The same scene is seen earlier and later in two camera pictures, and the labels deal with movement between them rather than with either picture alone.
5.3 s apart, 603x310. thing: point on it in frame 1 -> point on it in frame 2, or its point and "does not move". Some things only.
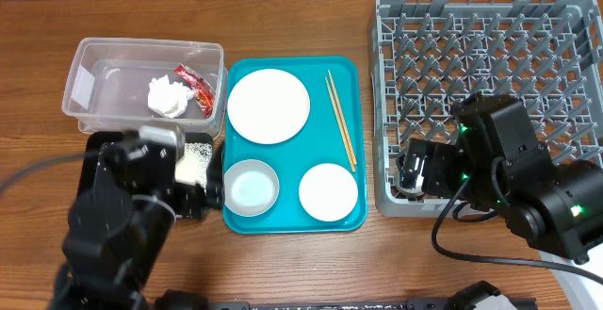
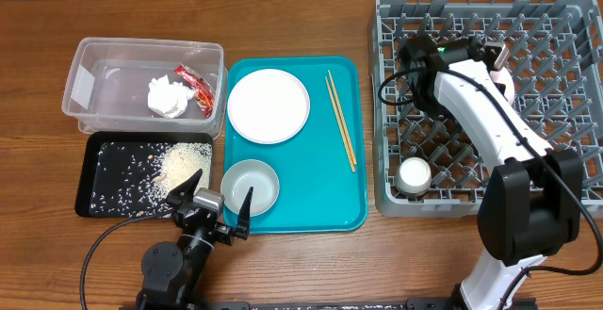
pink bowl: [328, 191] -> [504, 76]
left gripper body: [186, 197] -> [222, 233]
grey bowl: [251, 187] does not move
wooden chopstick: [339, 124] does not move
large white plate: [268, 106] does not move
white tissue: [166, 98] does not move
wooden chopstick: [342, 117] does not move
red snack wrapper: [203, 93] does not move
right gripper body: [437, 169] -> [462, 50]
